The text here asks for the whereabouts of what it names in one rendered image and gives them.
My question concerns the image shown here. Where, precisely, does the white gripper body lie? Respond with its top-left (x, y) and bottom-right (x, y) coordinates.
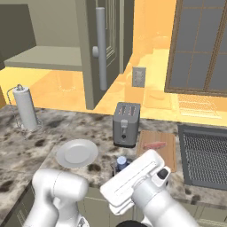
top-left (99, 149), bottom-right (166, 215)

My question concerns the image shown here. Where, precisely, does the red steak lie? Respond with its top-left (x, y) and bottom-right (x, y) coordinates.
top-left (143, 141), bottom-right (168, 151)

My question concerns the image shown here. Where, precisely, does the wooden cutting board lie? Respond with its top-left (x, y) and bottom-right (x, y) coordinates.
top-left (136, 129), bottom-right (178, 174)

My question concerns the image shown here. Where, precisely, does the white plate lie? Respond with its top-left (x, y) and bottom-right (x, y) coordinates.
top-left (55, 138), bottom-right (99, 169)

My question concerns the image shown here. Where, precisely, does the dark olive cabinet door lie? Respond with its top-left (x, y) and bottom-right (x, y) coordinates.
top-left (0, 4), bottom-right (37, 71)

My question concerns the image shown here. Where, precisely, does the beige base cupboard front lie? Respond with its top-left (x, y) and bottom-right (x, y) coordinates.
top-left (0, 181), bottom-right (35, 227)
top-left (77, 187), bottom-right (146, 227)
top-left (176, 200), bottom-right (227, 227)

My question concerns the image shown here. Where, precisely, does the grey toaster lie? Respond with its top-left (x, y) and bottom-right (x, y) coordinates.
top-left (112, 101), bottom-right (142, 149)

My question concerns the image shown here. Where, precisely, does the white paper towel roll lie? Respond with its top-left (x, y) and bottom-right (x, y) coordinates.
top-left (12, 86), bottom-right (40, 132)

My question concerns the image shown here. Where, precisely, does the brown framed window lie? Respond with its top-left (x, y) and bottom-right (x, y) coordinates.
top-left (164, 0), bottom-right (227, 98)

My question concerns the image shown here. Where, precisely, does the grey wall outlet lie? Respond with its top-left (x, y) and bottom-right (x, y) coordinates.
top-left (131, 66), bottom-right (147, 89)

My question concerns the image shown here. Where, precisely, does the grey cabinet door handle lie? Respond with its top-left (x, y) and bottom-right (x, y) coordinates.
top-left (91, 6), bottom-right (108, 92)

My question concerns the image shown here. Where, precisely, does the wire paper towel holder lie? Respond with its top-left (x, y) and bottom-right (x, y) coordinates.
top-left (5, 83), bottom-right (44, 135)

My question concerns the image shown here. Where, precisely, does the olive wall cabinet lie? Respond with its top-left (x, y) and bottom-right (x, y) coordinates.
top-left (0, 0), bottom-right (84, 72)

